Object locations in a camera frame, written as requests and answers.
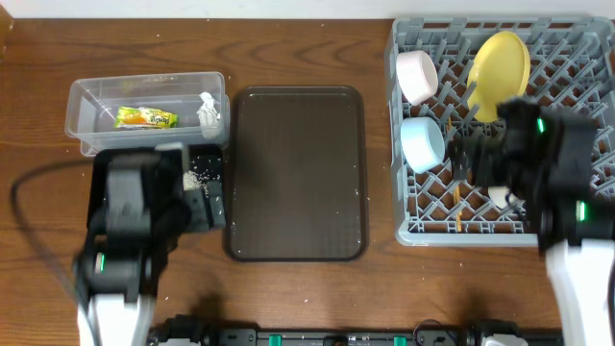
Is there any pile of rice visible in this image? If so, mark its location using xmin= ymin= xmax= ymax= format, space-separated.
xmin=184 ymin=155 xmax=223 ymax=189

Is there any pale green cup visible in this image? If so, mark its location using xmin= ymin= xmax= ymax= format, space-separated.
xmin=488 ymin=186 xmax=518 ymax=210

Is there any wooden chopsticks pair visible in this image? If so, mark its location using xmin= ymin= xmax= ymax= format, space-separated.
xmin=446 ymin=119 xmax=463 ymax=233

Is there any light blue bowl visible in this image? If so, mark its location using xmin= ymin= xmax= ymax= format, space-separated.
xmin=401 ymin=117 xmax=446 ymax=174

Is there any yellow plate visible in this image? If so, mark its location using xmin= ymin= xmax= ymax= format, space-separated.
xmin=467 ymin=31 xmax=530 ymax=123

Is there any yellow green snack wrapper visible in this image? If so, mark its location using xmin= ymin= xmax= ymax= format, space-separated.
xmin=114 ymin=107 xmax=178 ymax=129

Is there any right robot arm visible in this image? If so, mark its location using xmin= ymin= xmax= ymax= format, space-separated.
xmin=447 ymin=98 xmax=614 ymax=345

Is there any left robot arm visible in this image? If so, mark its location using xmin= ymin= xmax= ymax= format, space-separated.
xmin=73 ymin=143 xmax=226 ymax=345

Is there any grey dishwasher rack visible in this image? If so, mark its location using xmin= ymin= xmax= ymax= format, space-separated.
xmin=384 ymin=16 xmax=614 ymax=247

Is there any black tray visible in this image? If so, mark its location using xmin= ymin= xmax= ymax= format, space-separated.
xmin=86 ymin=144 xmax=227 ymax=234

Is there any crumpled white tissue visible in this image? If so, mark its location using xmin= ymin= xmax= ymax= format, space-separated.
xmin=197 ymin=91 xmax=222 ymax=138

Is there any brown serving tray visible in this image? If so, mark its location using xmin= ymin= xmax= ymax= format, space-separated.
xmin=224 ymin=86 xmax=369 ymax=262

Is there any clear plastic bin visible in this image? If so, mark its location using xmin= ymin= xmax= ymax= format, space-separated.
xmin=64 ymin=72 xmax=230 ymax=157

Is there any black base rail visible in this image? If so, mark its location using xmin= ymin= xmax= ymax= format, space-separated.
xmin=145 ymin=315 xmax=564 ymax=346

